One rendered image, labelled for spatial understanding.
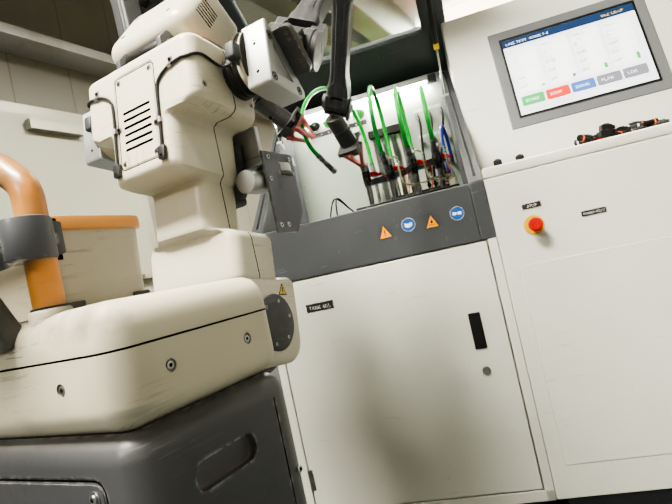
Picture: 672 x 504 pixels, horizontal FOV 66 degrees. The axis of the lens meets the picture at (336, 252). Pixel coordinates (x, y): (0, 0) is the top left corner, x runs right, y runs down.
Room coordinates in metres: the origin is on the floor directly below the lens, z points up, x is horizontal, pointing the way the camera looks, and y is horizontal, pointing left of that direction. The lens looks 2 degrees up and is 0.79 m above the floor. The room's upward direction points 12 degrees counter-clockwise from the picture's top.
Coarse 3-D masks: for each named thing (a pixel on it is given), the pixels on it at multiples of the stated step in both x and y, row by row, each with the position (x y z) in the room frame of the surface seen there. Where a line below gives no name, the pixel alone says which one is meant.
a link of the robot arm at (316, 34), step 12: (312, 0) 1.02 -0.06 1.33; (324, 0) 1.03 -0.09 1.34; (300, 12) 1.00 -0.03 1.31; (312, 12) 1.00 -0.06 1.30; (324, 12) 1.05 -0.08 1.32; (300, 24) 1.00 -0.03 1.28; (312, 24) 0.99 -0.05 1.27; (324, 24) 1.00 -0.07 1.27; (312, 36) 0.95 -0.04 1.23; (324, 36) 1.00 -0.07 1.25; (312, 48) 0.95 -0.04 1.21; (312, 60) 0.96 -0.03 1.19
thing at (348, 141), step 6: (348, 126) 1.60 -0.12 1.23; (342, 132) 1.58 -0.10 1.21; (348, 132) 1.59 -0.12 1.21; (336, 138) 1.61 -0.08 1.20; (342, 138) 1.60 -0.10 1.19; (348, 138) 1.60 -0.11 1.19; (354, 138) 1.62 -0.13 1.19; (342, 144) 1.62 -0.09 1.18; (348, 144) 1.61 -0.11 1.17; (354, 144) 1.62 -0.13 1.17; (342, 150) 1.63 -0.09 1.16; (348, 150) 1.61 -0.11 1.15; (354, 150) 1.60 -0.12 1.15; (342, 156) 1.62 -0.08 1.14
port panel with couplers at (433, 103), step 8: (440, 96) 1.93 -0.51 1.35; (408, 104) 1.96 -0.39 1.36; (416, 104) 1.95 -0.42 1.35; (432, 104) 1.94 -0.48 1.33; (440, 104) 1.93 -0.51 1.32; (416, 112) 1.95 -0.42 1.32; (432, 112) 1.94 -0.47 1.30; (440, 112) 1.93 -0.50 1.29; (416, 120) 1.96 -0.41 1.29; (424, 120) 1.95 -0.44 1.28; (440, 120) 1.94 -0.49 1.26; (416, 128) 1.96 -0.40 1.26; (424, 128) 1.95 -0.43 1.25; (448, 128) 1.93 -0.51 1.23; (416, 136) 1.96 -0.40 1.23; (424, 136) 1.95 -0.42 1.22; (448, 136) 1.92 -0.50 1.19; (424, 144) 1.95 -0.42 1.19; (424, 152) 1.96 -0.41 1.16; (440, 152) 1.94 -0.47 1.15; (448, 152) 1.94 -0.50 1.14; (456, 160) 1.93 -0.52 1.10; (432, 168) 1.95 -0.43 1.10; (456, 168) 1.93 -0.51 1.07; (424, 176) 1.96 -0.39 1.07; (432, 176) 1.95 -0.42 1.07
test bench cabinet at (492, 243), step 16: (480, 240) 1.43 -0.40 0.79; (496, 240) 1.40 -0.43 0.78; (496, 256) 1.40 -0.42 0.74; (336, 272) 1.53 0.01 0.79; (496, 272) 1.40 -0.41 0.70; (512, 320) 1.40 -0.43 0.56; (512, 336) 1.40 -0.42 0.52; (512, 352) 1.42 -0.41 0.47; (288, 384) 1.56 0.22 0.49; (528, 384) 1.40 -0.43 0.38; (288, 400) 1.56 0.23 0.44; (528, 400) 1.40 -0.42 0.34; (528, 416) 1.41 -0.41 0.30; (544, 448) 1.40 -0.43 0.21; (304, 464) 1.56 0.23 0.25; (544, 464) 1.40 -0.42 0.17; (304, 480) 1.56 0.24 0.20; (544, 480) 1.40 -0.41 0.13; (480, 496) 1.45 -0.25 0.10; (496, 496) 1.44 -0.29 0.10; (512, 496) 1.43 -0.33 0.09; (528, 496) 1.42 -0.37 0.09; (544, 496) 1.41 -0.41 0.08
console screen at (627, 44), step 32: (608, 0) 1.60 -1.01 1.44; (640, 0) 1.57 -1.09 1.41; (512, 32) 1.67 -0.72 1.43; (544, 32) 1.64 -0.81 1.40; (576, 32) 1.61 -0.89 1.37; (608, 32) 1.58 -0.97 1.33; (640, 32) 1.55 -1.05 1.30; (512, 64) 1.65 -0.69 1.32; (544, 64) 1.62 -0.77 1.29; (576, 64) 1.59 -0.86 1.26; (608, 64) 1.56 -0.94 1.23; (640, 64) 1.54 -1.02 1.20; (512, 96) 1.63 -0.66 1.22; (544, 96) 1.60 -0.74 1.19; (576, 96) 1.57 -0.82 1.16; (608, 96) 1.55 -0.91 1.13; (512, 128) 1.61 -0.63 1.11
